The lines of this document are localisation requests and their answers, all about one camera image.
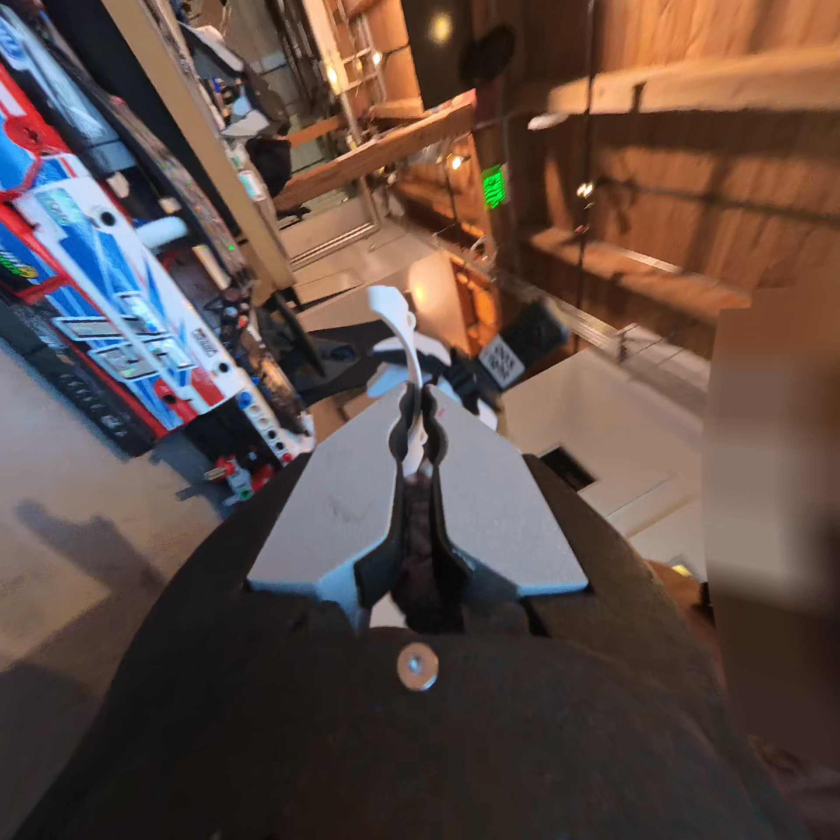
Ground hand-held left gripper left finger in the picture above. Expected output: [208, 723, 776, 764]
[246, 384, 414, 608]

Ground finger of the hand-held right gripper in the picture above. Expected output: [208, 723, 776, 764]
[374, 336, 454, 368]
[365, 366, 411, 400]

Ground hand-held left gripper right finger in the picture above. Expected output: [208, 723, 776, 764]
[423, 384, 589, 598]

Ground white curved brick piece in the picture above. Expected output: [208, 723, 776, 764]
[365, 285, 437, 476]

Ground toy brick race car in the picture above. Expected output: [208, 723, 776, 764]
[0, 0, 316, 506]

